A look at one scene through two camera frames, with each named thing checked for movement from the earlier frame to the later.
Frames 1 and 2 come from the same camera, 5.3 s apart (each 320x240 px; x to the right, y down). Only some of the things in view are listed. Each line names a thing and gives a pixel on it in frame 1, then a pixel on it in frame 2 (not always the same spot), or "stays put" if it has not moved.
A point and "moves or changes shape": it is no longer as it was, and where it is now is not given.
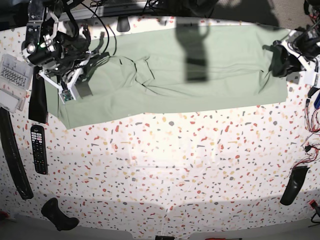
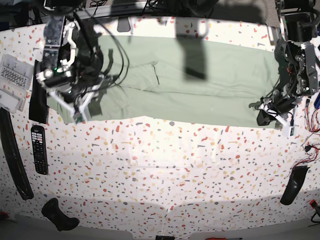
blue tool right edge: x=317 y=102 stays put
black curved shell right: x=297 y=177 stays put
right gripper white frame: x=311 y=76 → x=288 y=130
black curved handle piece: x=51 y=211 stays put
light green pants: x=153 y=70 moves or changes shape
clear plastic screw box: x=16 y=77 stays put
